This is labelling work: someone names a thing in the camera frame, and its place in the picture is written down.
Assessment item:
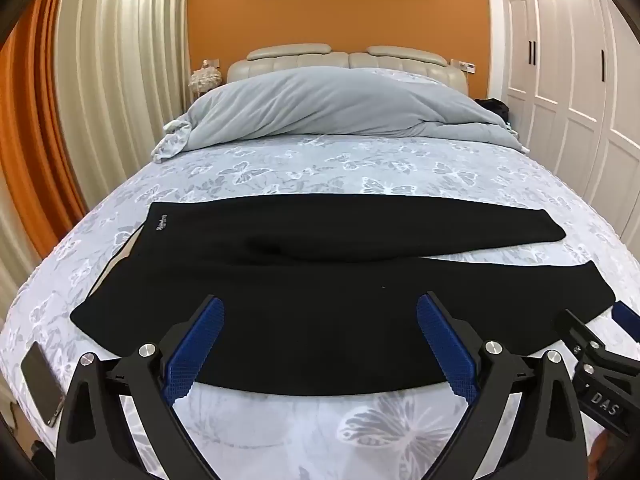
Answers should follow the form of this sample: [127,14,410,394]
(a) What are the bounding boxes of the cream leather headboard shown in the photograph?
[227,44,470,98]

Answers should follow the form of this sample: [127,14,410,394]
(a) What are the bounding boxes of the butterfly print bed sheet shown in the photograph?
[0,67,640,480]

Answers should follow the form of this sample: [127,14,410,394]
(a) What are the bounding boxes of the white flower decoration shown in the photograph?
[189,60,223,95]

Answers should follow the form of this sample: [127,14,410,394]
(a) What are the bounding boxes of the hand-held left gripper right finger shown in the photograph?
[416,291,588,480]

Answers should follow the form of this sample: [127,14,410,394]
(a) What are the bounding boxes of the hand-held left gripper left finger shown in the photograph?
[55,295,226,480]

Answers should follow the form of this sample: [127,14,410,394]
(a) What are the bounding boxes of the black pants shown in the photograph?
[70,194,617,397]

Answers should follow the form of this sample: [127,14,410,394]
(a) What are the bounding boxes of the grey duvet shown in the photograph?
[151,66,527,163]

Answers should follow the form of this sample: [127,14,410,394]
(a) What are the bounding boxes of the orange curtain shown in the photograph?
[0,0,90,261]

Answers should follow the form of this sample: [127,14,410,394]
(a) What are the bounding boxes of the dark bag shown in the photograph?
[475,98,511,123]

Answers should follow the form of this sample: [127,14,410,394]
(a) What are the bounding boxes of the white wardrobe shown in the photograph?
[500,0,640,241]

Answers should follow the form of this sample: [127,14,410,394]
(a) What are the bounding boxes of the black smartphone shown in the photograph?
[20,342,66,428]

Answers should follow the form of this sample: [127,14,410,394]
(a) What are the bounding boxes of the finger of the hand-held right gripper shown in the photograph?
[556,308,607,358]
[611,301,640,347]

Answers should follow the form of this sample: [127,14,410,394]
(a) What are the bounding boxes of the white curtain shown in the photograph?
[52,0,193,211]

